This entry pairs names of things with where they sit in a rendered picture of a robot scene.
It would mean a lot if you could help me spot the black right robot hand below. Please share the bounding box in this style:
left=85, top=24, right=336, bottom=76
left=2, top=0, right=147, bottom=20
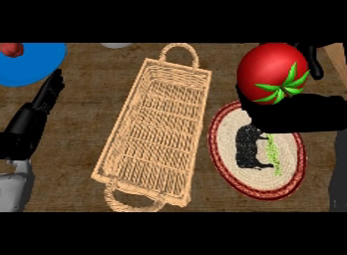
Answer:
left=236, top=42, right=347, bottom=134

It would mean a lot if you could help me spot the red tomato with green stem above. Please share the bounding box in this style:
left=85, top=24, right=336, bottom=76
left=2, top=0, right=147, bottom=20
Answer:
left=237, top=42, right=312, bottom=107

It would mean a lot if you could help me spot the oval woven placemat red rim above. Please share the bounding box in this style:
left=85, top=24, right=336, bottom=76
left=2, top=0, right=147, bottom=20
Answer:
left=207, top=100, right=310, bottom=201

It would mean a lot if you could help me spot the tan wooden board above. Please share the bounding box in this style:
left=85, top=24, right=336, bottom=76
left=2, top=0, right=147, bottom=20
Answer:
left=320, top=42, right=347, bottom=101

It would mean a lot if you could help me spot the pale grey round object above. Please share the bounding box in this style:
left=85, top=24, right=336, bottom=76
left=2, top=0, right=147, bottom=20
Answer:
left=101, top=42, right=135, bottom=50

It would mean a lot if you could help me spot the blue round plate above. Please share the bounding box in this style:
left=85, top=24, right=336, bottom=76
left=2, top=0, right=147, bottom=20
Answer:
left=0, top=42, right=69, bottom=89

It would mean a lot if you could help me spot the small red fruit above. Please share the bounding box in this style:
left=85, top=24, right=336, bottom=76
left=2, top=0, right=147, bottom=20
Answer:
left=0, top=42, right=26, bottom=59

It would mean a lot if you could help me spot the tan wicker basket with handles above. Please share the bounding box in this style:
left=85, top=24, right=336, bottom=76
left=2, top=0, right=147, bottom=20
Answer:
left=91, top=43, right=213, bottom=213

